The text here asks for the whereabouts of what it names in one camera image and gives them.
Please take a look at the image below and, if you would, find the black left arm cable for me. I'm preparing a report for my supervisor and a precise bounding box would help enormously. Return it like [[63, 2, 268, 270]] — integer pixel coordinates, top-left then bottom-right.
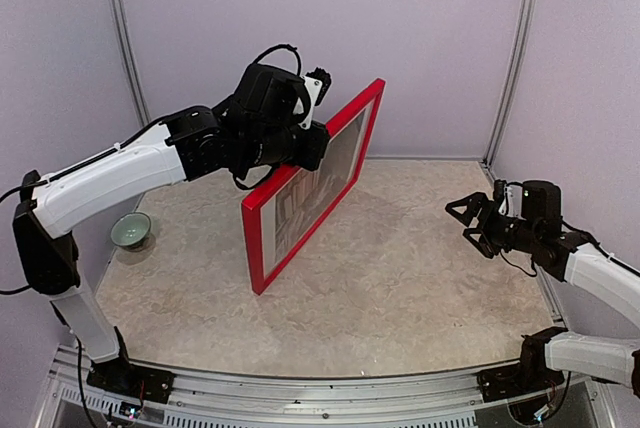
[[0, 42, 304, 424]]

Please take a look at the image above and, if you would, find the aluminium corner post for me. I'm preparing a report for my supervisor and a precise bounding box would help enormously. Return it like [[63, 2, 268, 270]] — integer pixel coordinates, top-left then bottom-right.
[[483, 0, 536, 171], [109, 0, 151, 126]]

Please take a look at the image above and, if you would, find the small green ceramic bowl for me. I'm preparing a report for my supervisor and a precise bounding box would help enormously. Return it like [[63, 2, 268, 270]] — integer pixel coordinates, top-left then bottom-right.
[[110, 212, 152, 250]]

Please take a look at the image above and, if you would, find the white mat board passe-partout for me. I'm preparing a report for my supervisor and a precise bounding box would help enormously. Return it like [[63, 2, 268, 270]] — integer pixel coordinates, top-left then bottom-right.
[[261, 100, 375, 277]]

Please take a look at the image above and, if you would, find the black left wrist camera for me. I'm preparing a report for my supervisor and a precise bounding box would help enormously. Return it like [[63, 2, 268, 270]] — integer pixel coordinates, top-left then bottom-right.
[[232, 63, 332, 130]]

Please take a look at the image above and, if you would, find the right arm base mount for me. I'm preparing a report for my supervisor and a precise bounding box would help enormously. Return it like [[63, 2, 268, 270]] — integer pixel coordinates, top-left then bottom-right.
[[477, 346, 571, 427]]

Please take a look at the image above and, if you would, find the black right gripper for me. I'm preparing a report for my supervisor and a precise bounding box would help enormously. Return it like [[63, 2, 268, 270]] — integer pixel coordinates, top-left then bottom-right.
[[446, 192, 541, 258]]

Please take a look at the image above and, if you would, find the cat photo print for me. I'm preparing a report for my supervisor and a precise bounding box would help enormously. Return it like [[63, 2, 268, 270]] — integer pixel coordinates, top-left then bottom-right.
[[275, 112, 368, 263]]

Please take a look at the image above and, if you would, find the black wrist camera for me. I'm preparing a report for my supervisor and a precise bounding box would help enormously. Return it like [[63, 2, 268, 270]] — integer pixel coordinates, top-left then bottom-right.
[[232, 63, 332, 130], [494, 180, 562, 236]]

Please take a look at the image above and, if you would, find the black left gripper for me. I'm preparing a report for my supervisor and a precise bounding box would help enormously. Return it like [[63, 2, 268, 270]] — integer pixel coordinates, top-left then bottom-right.
[[240, 119, 331, 171]]

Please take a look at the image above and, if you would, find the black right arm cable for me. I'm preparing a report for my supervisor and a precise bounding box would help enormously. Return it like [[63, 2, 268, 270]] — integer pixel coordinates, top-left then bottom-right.
[[559, 217, 640, 279]]

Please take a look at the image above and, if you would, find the left aluminium corner post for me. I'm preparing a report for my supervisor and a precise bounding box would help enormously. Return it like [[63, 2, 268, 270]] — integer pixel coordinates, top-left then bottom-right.
[[109, 0, 151, 126]]

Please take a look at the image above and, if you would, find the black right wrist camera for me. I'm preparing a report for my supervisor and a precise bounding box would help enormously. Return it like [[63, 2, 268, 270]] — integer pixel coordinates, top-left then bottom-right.
[[494, 180, 562, 236]]

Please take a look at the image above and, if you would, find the right aluminium corner post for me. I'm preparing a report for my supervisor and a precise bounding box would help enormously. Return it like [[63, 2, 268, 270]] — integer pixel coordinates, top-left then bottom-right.
[[483, 0, 536, 171]]

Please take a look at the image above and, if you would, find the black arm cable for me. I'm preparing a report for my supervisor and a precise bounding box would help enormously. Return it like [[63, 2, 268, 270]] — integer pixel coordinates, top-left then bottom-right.
[[559, 217, 640, 279], [0, 42, 304, 424]]

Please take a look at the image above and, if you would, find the aluminium front rail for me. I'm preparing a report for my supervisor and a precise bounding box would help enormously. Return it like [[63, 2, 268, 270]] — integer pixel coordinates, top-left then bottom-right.
[[34, 342, 614, 428]]

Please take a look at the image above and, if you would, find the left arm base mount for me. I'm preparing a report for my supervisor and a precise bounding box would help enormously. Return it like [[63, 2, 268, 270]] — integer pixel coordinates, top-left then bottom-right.
[[87, 365, 175, 404]]

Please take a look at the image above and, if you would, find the red wooden picture frame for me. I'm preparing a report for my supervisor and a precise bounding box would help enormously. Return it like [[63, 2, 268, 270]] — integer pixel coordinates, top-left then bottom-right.
[[241, 78, 386, 295]]

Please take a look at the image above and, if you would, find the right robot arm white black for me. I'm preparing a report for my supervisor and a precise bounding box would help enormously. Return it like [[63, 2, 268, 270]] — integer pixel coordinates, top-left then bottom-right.
[[445, 180, 639, 400]]

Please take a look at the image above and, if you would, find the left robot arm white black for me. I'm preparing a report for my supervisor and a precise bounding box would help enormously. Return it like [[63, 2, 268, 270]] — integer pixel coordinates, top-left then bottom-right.
[[12, 106, 330, 393]]

